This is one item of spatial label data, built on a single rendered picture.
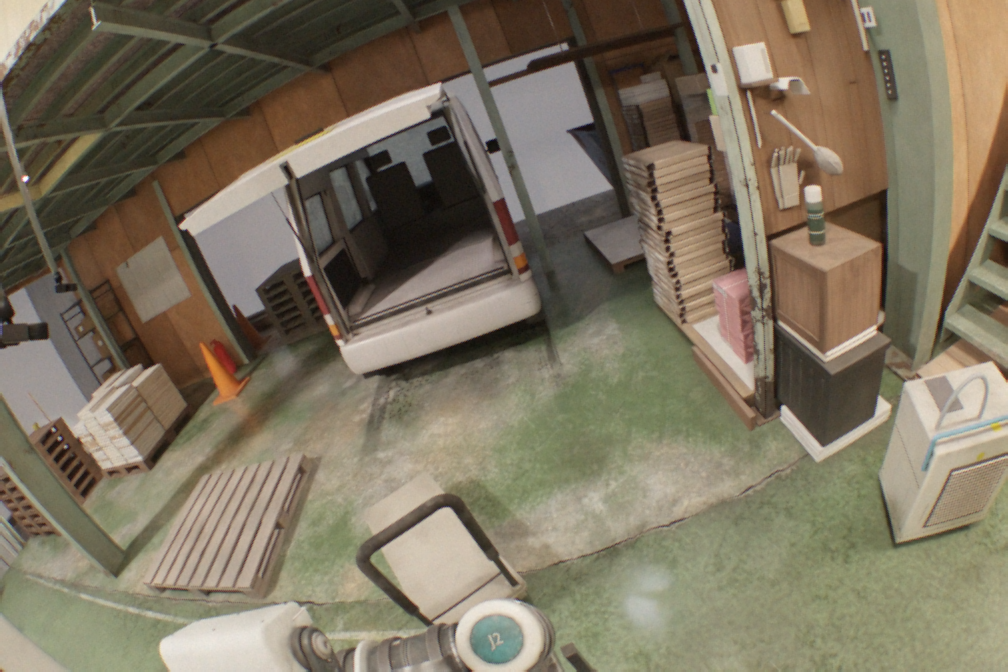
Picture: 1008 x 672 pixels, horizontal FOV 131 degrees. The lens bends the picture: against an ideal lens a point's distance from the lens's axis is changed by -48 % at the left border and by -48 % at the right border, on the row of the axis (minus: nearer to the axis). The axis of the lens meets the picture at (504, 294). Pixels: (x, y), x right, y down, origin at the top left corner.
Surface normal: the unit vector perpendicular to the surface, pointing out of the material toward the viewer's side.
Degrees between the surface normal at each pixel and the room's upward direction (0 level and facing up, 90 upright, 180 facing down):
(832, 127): 90
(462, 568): 0
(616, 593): 0
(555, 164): 90
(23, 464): 90
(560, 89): 90
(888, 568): 0
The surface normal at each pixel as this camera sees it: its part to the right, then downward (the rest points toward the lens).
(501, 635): -0.20, -0.69
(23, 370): 0.94, -0.33
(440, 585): -0.34, -0.86
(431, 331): 0.04, 0.33
